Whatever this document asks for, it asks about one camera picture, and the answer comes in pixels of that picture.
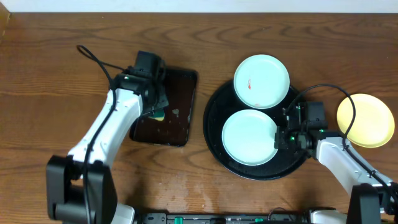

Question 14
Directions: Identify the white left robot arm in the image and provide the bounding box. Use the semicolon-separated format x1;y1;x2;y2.
46;73;169;223

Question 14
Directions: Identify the mint plate with red stain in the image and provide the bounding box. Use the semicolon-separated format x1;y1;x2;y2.
221;110;277;166

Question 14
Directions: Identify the rectangular black tray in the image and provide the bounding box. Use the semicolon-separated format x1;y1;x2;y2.
129;68;197;147

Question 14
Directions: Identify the yellow plate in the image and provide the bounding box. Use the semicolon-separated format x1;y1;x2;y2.
336;93;395;148

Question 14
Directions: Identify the round black tray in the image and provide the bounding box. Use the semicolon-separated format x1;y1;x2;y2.
203;80;307;180

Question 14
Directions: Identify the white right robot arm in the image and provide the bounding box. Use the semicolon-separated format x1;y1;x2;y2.
274;127;397;223

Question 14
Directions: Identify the mint plate far side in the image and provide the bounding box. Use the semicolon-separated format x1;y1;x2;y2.
233;54;290;109

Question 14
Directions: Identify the green yellow sponge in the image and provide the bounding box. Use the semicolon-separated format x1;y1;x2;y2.
149;109;165;121

